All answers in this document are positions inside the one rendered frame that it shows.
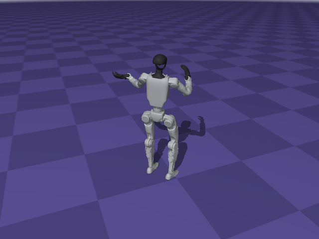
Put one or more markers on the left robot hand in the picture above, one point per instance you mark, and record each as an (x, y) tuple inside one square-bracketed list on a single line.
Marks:
[(120, 76)]

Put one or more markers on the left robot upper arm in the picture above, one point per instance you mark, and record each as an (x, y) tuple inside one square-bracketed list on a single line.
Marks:
[(142, 80)]

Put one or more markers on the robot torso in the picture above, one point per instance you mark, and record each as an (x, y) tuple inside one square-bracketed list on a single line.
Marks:
[(157, 95)]

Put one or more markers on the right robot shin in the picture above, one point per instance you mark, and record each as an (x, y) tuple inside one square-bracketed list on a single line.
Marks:
[(172, 156)]

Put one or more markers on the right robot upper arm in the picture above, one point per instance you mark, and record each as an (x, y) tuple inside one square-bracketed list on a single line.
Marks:
[(175, 83)]

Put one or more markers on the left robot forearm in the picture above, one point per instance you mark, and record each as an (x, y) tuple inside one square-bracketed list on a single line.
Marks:
[(132, 80)]

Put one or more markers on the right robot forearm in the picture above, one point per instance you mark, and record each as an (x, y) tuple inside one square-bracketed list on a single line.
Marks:
[(188, 84)]

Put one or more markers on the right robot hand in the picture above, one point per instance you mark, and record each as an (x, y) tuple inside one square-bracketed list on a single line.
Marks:
[(186, 70)]

